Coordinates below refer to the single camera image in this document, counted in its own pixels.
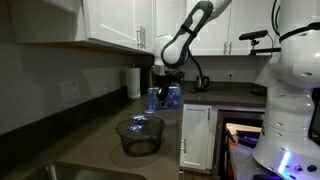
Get white paper towel roll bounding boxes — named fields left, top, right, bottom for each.
left=126, top=68, right=141, bottom=99

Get white upper wall cabinets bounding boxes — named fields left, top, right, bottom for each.
left=45, top=0, right=272, bottom=56

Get blue cereal box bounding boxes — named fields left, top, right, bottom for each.
left=148, top=86, right=181, bottom=111

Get black wire mesh basket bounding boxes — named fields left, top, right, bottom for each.
left=116, top=116, right=165, bottom=157

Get blue snack packet right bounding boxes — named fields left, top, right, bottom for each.
left=128, top=125, right=144, bottom=133

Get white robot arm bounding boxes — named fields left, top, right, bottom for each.
left=252, top=0, right=320, bottom=180

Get stainless steel sink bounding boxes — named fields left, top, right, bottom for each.
left=23, top=162, right=146, bottom=180

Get blue snack packet left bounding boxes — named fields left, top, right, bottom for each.
left=130, top=114, right=148, bottom=125

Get white wall outlet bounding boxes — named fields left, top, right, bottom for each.
left=60, top=80, right=79, bottom=102

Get black camera on stand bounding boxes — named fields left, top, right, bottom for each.
left=239, top=30, right=281, bottom=55

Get blue snack packet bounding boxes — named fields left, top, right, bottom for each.
left=128, top=125, right=144, bottom=133
left=130, top=114, right=148, bottom=125

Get white corner cabinet door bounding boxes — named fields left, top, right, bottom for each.
left=180, top=104, right=211, bottom=170

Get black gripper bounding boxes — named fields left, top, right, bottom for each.
left=151, top=65, right=184, bottom=100

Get black electric kettle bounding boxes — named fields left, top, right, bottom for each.
left=195, top=76, right=210, bottom=92

